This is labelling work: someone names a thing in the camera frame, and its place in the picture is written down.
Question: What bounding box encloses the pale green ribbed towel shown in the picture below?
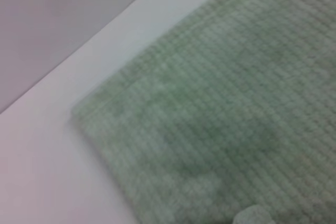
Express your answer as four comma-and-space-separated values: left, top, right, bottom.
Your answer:
71, 0, 336, 224

